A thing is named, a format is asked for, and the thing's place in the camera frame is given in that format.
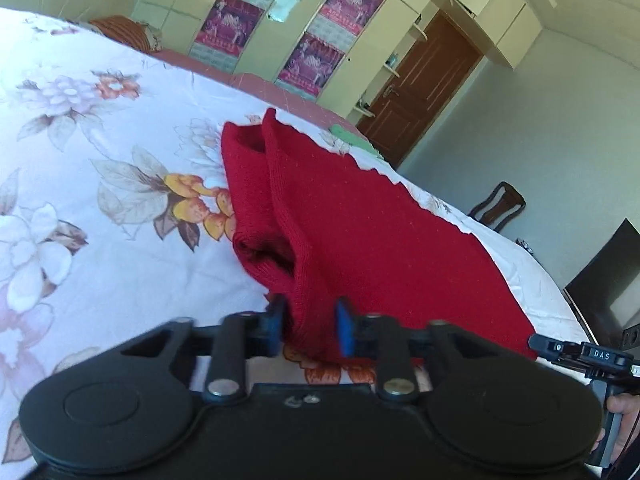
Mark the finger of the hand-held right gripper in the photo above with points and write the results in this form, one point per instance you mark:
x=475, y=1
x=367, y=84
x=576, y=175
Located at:
x=555, y=346

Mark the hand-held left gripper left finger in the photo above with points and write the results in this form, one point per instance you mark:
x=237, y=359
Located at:
x=275, y=324

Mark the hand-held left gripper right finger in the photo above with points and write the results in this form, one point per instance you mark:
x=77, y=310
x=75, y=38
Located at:
x=344, y=329

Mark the red knit sweater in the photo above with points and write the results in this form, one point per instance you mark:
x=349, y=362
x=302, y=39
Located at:
x=360, y=230

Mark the person's right hand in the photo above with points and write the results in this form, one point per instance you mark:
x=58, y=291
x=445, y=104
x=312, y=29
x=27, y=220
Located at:
x=630, y=417

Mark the black television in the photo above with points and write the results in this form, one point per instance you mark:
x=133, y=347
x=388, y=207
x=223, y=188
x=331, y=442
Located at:
x=610, y=280

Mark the dark wooden chair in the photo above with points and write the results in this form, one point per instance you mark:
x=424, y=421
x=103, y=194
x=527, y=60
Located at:
x=497, y=205

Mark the folded green cloth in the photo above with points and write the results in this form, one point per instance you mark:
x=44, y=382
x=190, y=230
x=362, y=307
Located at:
x=352, y=140

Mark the white floral bedsheet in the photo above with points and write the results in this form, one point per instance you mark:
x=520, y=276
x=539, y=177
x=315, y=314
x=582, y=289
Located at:
x=100, y=185

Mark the brown wooden door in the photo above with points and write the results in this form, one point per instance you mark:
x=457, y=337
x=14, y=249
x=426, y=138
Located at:
x=425, y=90

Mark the blue bottle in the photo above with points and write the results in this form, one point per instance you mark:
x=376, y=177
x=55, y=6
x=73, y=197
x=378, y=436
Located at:
x=392, y=60

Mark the cream wardrobe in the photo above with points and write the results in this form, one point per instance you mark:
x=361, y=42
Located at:
x=280, y=25

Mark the striped orange pillow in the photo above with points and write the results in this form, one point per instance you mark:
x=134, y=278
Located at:
x=125, y=32

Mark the purple wall poster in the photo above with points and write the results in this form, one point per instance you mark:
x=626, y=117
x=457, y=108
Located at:
x=227, y=27
x=310, y=65
x=347, y=7

